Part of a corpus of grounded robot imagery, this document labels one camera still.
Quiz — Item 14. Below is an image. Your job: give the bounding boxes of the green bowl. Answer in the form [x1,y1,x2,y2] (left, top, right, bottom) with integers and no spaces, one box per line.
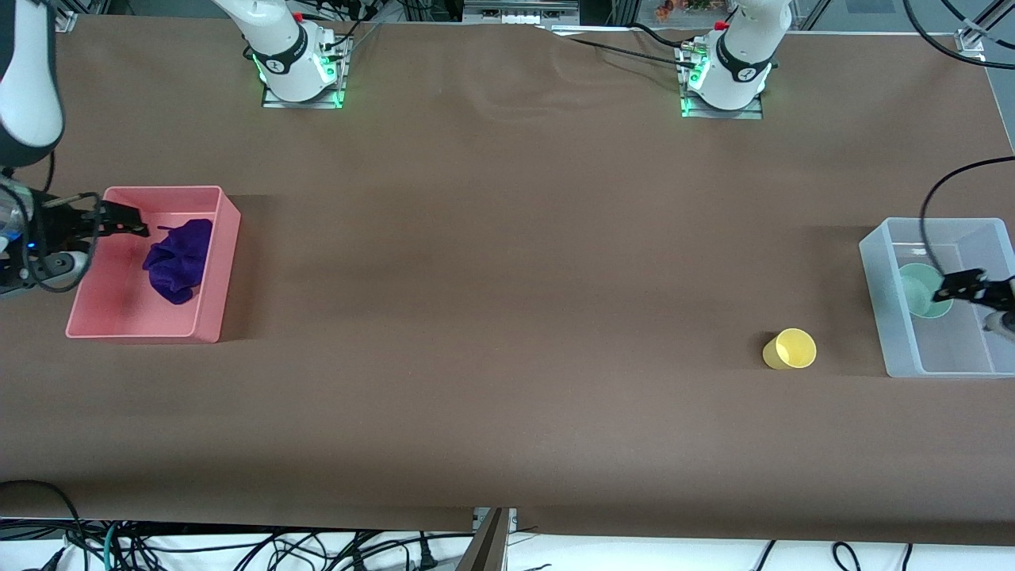
[898,262,955,320]

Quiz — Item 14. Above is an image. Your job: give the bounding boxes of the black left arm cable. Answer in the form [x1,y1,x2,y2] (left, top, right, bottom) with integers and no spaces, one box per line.
[902,0,1015,278]

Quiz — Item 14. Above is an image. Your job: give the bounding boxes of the white power strip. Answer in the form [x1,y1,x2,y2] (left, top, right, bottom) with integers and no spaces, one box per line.
[464,0,580,25]

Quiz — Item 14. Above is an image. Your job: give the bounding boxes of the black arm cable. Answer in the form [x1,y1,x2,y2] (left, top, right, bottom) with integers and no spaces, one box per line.
[902,0,1015,278]
[24,151,105,294]

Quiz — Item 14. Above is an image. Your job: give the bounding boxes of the black looped floor cable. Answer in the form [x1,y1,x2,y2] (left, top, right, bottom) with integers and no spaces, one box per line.
[0,479,84,548]

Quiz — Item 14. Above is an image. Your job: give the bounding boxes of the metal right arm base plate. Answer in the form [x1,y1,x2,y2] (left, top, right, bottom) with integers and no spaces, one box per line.
[262,36,347,109]

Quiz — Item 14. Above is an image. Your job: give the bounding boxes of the yellow cup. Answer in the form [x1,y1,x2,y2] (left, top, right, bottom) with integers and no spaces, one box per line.
[762,328,818,371]

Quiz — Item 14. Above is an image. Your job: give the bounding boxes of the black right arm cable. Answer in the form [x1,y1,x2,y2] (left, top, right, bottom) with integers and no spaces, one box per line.
[24,151,105,294]

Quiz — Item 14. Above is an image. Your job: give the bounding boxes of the orange background object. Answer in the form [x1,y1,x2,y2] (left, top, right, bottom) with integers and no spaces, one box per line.
[654,0,718,23]

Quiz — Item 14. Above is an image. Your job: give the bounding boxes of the purple cloth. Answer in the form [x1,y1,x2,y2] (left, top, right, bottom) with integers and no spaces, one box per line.
[143,218,215,306]

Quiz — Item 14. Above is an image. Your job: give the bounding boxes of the black cable on table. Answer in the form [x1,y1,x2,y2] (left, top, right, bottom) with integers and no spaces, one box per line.
[547,24,695,68]

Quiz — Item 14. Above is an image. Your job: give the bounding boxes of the translucent white plastic bin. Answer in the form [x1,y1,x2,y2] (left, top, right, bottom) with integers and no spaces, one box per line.
[859,217,1015,379]

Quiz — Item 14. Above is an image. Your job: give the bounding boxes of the wooden board under table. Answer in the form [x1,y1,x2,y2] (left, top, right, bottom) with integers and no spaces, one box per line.
[458,508,510,571]

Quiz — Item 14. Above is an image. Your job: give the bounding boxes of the pink plastic bin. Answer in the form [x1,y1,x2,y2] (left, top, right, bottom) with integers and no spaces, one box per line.
[65,186,242,344]

